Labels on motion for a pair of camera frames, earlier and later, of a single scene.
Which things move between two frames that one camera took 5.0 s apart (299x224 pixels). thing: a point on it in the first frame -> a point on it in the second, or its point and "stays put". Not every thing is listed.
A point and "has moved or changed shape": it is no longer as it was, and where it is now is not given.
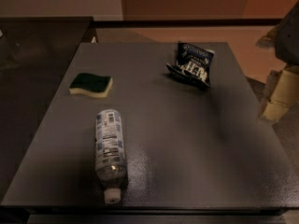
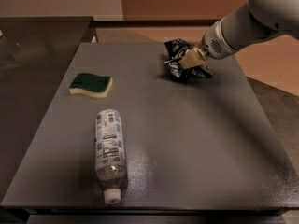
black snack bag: x=192 y=64 has moved or changed shape
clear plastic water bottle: x=111 y=154 stays put
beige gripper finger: x=285 y=91 -> x=192 y=59
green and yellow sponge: x=92 y=85 stays put
